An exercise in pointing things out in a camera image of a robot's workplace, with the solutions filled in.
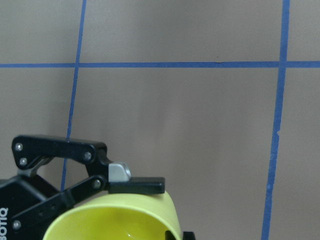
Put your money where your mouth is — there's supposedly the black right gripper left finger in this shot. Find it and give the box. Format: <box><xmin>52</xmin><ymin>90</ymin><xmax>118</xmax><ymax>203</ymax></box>
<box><xmin>164</xmin><ymin>230</ymin><xmax>178</xmax><ymax>240</ymax></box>

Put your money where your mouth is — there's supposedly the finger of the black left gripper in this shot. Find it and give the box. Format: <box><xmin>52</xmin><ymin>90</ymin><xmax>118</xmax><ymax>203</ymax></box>
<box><xmin>11</xmin><ymin>135</ymin><xmax>165</xmax><ymax>217</ymax></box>

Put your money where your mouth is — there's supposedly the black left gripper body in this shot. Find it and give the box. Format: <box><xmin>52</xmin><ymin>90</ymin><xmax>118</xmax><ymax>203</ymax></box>
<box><xmin>0</xmin><ymin>175</ymin><xmax>63</xmax><ymax>240</ymax></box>

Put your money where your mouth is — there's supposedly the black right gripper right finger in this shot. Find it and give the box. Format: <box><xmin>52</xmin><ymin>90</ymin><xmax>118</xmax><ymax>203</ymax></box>
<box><xmin>182</xmin><ymin>231</ymin><xmax>196</xmax><ymax>240</ymax></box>

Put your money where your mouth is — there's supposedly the yellow plastic cup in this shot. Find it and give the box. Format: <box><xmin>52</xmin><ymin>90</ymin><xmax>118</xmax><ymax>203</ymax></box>
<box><xmin>43</xmin><ymin>192</ymin><xmax>183</xmax><ymax>240</ymax></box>

